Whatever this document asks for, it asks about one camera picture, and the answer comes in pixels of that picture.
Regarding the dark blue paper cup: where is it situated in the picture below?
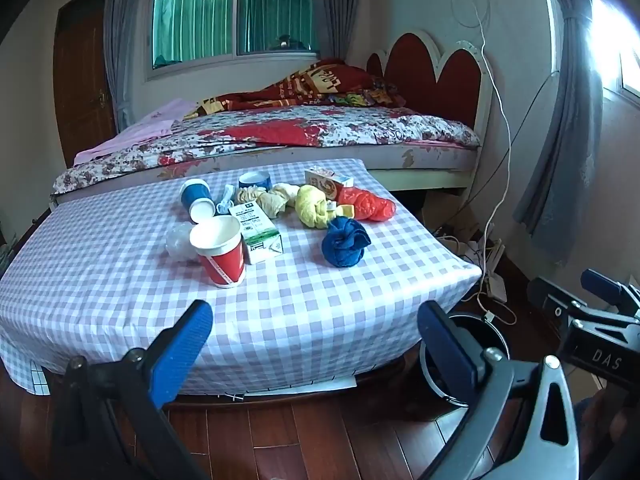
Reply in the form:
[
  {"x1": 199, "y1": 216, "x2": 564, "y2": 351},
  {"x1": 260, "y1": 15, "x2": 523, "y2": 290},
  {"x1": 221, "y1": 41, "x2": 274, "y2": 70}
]
[{"x1": 180, "y1": 178, "x2": 217, "y2": 224}]

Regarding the yellow cloth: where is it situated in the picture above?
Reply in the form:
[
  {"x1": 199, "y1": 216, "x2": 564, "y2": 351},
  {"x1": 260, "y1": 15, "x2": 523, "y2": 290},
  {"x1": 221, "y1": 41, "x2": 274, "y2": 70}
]
[{"x1": 295, "y1": 185, "x2": 336, "y2": 231}]

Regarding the beige paper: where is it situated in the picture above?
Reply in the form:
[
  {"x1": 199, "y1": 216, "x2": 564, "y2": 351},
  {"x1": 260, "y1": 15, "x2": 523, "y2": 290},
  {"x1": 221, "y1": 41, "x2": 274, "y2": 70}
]
[{"x1": 236, "y1": 186, "x2": 268, "y2": 206}]

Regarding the bright side window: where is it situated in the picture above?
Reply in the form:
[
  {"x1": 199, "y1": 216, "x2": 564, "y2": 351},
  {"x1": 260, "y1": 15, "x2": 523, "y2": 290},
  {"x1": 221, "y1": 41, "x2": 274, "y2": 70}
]
[{"x1": 590, "y1": 0, "x2": 640, "y2": 98}]

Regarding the brown wooden door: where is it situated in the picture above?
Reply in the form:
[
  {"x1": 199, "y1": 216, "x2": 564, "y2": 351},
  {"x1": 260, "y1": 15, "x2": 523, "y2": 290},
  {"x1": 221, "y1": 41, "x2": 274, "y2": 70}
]
[{"x1": 52, "y1": 0, "x2": 118, "y2": 168}]

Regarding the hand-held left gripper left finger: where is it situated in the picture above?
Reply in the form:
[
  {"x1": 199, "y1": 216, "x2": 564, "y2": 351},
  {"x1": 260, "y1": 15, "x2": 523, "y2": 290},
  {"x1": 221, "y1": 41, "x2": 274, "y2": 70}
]
[{"x1": 50, "y1": 299, "x2": 216, "y2": 480}]

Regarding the red printed blanket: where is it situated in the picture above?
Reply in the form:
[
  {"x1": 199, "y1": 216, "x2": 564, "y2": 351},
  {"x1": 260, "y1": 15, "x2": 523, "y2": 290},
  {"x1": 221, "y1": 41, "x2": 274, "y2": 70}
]
[{"x1": 200, "y1": 59, "x2": 401, "y2": 111}]

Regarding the short blue white round container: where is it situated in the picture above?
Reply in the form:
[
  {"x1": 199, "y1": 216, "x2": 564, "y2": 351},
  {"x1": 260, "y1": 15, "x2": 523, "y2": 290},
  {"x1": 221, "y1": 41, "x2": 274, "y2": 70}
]
[{"x1": 238, "y1": 171, "x2": 272, "y2": 193}]

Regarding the blue white wrapper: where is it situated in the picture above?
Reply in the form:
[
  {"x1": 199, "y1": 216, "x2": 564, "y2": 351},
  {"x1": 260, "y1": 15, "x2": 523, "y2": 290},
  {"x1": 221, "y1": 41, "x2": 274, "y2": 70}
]
[{"x1": 216, "y1": 185, "x2": 236, "y2": 216}]

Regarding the red paper cup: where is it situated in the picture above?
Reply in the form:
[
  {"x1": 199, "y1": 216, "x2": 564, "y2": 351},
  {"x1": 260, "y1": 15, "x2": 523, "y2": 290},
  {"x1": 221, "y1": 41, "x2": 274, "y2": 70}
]
[{"x1": 189, "y1": 216, "x2": 247, "y2": 288}]

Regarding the white paper sheet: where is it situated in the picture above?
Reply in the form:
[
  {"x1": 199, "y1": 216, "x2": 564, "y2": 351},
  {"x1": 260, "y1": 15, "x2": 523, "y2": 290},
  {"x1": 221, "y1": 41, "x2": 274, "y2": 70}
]
[{"x1": 295, "y1": 377, "x2": 358, "y2": 393}]

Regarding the window with green curtain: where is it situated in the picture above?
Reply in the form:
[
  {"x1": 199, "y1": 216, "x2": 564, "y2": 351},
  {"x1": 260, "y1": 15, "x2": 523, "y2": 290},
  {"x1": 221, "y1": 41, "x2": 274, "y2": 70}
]
[{"x1": 145, "y1": 0, "x2": 321, "y2": 78}]

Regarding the checked tablecloth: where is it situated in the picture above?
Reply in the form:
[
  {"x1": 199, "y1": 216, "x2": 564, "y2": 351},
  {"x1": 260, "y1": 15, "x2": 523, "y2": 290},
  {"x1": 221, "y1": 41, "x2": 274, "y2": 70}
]
[{"x1": 0, "y1": 157, "x2": 483, "y2": 398}]

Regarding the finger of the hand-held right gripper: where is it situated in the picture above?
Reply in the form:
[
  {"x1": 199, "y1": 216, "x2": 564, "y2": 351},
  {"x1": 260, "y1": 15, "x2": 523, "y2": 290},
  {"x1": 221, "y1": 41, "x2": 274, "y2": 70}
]
[
  {"x1": 527, "y1": 277, "x2": 603, "y2": 322},
  {"x1": 581, "y1": 269, "x2": 640, "y2": 318}
]

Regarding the crushed clear plastic cup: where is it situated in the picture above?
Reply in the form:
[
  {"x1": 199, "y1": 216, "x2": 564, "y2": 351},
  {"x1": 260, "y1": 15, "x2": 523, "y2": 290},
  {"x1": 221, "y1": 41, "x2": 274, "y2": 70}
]
[{"x1": 166, "y1": 222, "x2": 198, "y2": 261}]

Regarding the white cable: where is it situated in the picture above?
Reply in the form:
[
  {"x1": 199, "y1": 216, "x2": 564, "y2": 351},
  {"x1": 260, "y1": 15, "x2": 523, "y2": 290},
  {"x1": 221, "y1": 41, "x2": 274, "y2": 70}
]
[{"x1": 450, "y1": 0, "x2": 516, "y2": 326}]

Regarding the pink cloth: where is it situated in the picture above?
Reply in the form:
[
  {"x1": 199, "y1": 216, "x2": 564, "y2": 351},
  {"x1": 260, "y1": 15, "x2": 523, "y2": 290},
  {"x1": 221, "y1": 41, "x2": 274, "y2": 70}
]
[{"x1": 75, "y1": 99, "x2": 198, "y2": 163}]

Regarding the blue cloth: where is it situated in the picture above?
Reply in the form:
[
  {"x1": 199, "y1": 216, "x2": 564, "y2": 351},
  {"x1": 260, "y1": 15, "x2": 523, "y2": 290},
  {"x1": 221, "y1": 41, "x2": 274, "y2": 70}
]
[{"x1": 321, "y1": 216, "x2": 371, "y2": 267}]

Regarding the white grid paper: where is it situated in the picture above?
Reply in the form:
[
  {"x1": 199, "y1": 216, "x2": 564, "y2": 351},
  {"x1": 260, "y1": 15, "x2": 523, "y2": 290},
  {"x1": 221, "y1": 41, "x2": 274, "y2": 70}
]
[{"x1": 27, "y1": 367, "x2": 53, "y2": 396}]

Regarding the green white carton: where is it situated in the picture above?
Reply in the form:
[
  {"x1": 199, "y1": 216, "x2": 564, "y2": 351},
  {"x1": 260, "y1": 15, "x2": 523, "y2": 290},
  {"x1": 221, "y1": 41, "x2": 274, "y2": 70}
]
[{"x1": 228, "y1": 201, "x2": 282, "y2": 265}]

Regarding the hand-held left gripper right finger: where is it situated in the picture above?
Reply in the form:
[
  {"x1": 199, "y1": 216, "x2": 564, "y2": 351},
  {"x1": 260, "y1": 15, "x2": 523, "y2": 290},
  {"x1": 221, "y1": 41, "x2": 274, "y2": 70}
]
[{"x1": 416, "y1": 301, "x2": 581, "y2": 480}]

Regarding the white bed frame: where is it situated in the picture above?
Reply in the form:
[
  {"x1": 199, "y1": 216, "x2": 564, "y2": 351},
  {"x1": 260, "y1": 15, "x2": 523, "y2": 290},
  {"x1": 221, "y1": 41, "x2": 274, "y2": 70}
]
[{"x1": 50, "y1": 145, "x2": 481, "y2": 211}]

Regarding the red plastic bag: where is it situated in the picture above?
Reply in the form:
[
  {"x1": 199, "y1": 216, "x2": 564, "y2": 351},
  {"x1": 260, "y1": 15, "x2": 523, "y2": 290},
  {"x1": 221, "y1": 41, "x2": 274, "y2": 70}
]
[{"x1": 337, "y1": 185, "x2": 397, "y2": 223}]

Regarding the white power strip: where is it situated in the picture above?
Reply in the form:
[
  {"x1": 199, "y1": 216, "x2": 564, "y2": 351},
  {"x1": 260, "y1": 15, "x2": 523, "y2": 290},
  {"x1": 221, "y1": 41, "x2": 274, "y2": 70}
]
[{"x1": 465, "y1": 237, "x2": 508, "y2": 303}]

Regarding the colourful printed pillow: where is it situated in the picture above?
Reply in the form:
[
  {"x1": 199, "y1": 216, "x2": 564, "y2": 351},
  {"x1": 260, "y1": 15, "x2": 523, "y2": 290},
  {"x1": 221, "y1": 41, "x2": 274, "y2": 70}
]
[{"x1": 330, "y1": 82, "x2": 401, "y2": 107}]

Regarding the grey curtain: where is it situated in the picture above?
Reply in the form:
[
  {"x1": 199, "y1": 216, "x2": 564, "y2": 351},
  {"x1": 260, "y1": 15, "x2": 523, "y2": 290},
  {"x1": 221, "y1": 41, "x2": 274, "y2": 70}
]
[
  {"x1": 102, "y1": 0, "x2": 151, "y2": 128},
  {"x1": 515, "y1": 0, "x2": 606, "y2": 266},
  {"x1": 310, "y1": 0, "x2": 366, "y2": 68}
]

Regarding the black trash bin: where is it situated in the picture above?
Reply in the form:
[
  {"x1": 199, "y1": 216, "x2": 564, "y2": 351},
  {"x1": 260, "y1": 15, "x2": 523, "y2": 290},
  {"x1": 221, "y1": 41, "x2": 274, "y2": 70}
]
[{"x1": 419, "y1": 312, "x2": 511, "y2": 406}]

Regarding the orange white cardboard box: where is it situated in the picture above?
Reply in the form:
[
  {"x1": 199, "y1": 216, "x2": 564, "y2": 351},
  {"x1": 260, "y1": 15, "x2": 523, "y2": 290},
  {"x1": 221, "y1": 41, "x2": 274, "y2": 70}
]
[{"x1": 304, "y1": 166, "x2": 354, "y2": 196}]

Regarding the floral quilt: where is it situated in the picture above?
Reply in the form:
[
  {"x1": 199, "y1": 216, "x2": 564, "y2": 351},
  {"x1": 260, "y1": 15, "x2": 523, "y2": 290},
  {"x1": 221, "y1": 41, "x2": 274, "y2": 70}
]
[{"x1": 52, "y1": 105, "x2": 483, "y2": 196}]

